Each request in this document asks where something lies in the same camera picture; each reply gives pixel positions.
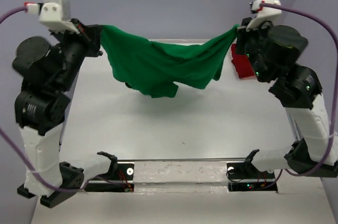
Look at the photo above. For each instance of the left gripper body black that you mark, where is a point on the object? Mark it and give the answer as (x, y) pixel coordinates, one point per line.
(75, 45)

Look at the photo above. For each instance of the aluminium rail right edge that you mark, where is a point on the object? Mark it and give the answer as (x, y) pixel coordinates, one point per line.
(295, 130)

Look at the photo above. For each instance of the folded red t-shirt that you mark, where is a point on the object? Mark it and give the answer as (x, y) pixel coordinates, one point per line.
(241, 64)

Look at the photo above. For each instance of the green t-shirt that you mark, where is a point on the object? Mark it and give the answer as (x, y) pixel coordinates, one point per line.
(155, 69)

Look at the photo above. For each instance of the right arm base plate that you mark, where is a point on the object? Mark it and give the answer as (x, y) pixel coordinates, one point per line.
(246, 178)

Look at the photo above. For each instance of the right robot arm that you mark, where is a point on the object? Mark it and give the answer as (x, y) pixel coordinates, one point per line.
(300, 92)

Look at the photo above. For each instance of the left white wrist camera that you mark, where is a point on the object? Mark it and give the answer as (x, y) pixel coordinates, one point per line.
(53, 14)

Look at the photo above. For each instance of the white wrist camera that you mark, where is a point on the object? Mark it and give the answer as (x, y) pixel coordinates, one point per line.
(53, 14)
(263, 13)

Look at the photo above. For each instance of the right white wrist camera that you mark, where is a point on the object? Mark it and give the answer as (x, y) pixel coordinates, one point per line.
(263, 13)

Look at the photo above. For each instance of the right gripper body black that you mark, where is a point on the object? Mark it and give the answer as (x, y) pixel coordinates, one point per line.
(250, 42)

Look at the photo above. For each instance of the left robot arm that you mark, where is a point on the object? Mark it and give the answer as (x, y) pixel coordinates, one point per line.
(48, 72)

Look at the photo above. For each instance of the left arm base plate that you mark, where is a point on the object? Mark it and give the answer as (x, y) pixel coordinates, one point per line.
(120, 181)

